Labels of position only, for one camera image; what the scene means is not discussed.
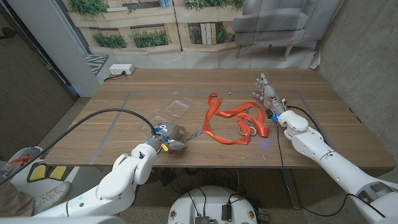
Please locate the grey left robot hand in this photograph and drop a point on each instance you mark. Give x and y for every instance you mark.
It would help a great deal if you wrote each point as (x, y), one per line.
(168, 132)

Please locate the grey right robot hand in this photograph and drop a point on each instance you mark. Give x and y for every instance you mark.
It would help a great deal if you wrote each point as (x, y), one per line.
(271, 95)

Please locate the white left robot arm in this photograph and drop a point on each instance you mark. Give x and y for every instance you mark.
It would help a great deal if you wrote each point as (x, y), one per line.
(118, 186)

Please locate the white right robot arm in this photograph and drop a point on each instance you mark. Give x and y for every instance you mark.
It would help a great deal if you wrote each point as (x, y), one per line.
(342, 171)

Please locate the clear plastic clamshell container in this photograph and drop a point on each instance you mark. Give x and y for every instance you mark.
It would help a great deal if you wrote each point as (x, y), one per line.
(177, 108)

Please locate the white power strip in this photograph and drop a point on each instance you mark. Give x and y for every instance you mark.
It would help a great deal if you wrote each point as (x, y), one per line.
(121, 69)

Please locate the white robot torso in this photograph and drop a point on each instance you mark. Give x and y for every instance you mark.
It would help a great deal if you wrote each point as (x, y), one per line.
(214, 199)

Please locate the printed garden backdrop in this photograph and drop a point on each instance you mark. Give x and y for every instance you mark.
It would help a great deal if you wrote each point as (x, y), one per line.
(202, 31)

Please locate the dark table leg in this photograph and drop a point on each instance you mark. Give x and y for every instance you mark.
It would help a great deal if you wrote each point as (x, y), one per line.
(290, 189)

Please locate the white sneaker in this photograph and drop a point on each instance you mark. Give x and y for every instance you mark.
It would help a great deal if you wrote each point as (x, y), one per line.
(53, 196)

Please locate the white plastic bin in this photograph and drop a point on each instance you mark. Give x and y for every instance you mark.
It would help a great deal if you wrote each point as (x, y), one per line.
(29, 152)

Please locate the person's brown trouser leg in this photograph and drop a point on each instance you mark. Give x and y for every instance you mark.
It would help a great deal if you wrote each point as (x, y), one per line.
(15, 202)

